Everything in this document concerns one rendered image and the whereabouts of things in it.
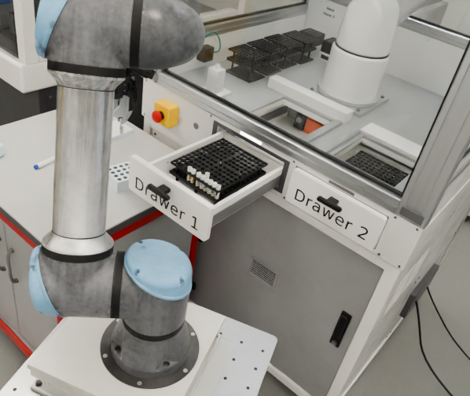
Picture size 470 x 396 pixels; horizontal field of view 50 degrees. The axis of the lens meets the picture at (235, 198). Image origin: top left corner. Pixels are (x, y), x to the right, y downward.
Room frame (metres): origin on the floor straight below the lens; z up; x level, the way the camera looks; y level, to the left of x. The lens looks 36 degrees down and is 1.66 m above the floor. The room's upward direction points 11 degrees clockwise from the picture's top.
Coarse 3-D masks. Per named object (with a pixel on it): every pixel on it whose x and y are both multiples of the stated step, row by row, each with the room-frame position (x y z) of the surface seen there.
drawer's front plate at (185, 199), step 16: (144, 160) 1.10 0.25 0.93; (144, 176) 1.08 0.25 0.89; (160, 176) 1.05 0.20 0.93; (144, 192) 1.08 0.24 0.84; (176, 192) 1.01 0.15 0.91; (192, 192) 1.00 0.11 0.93; (160, 208) 1.04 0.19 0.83; (192, 208) 0.98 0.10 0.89; (208, 208) 0.95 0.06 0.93; (192, 224) 0.98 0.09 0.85; (208, 224) 0.95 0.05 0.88
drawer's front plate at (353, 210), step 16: (304, 176) 1.18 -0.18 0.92; (288, 192) 1.20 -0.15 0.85; (304, 192) 1.18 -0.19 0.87; (320, 192) 1.15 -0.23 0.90; (336, 192) 1.13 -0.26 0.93; (304, 208) 1.17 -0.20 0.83; (320, 208) 1.14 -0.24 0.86; (352, 208) 1.10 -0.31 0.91; (368, 208) 1.08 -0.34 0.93; (336, 224) 1.11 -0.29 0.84; (368, 224) 1.07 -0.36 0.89; (384, 224) 1.05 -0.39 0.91; (368, 240) 1.06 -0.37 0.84
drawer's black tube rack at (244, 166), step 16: (224, 144) 1.31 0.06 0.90; (192, 160) 1.19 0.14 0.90; (208, 160) 1.20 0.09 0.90; (224, 160) 1.22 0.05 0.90; (240, 160) 1.24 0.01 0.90; (256, 160) 1.25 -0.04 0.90; (176, 176) 1.15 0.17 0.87; (224, 176) 1.14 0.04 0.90; (240, 176) 1.16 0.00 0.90; (256, 176) 1.22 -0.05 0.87; (224, 192) 1.11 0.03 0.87
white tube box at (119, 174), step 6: (126, 162) 1.26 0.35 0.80; (114, 168) 1.23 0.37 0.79; (120, 168) 1.23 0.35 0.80; (126, 168) 1.23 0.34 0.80; (114, 174) 1.19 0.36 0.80; (120, 174) 1.20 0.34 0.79; (126, 174) 1.20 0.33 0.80; (108, 180) 1.19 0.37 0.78; (114, 180) 1.16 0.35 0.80; (120, 180) 1.17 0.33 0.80; (126, 180) 1.17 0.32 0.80; (114, 186) 1.16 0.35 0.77; (120, 186) 1.16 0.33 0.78; (126, 186) 1.17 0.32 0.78
